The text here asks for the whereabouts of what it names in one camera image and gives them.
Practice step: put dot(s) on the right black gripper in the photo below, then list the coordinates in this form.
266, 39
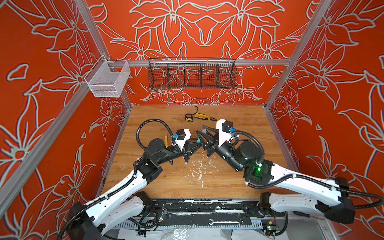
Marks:
213, 143

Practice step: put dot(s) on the black screwdriver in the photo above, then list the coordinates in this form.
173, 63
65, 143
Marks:
301, 214

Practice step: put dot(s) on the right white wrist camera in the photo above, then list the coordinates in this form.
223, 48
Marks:
224, 127

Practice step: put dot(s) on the silver wrench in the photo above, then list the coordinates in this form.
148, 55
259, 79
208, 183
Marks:
213, 222

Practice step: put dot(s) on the clear plastic wall bin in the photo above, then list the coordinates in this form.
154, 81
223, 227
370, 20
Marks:
103, 82

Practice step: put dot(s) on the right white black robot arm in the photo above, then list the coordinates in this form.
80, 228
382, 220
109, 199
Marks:
332, 199

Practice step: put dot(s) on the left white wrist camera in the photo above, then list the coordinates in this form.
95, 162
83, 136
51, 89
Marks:
180, 138

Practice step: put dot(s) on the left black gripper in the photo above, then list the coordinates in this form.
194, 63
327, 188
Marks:
190, 147

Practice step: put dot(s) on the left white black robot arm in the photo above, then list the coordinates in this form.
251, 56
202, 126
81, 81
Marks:
126, 199

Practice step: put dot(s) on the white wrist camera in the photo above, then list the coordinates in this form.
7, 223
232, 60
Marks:
224, 127
180, 138

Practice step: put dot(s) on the yellow black tape measure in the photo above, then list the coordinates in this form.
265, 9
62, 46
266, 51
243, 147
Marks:
189, 118

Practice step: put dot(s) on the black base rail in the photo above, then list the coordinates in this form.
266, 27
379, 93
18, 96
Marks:
197, 212

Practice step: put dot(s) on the black wire wall basket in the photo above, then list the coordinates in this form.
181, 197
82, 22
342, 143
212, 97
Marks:
181, 73

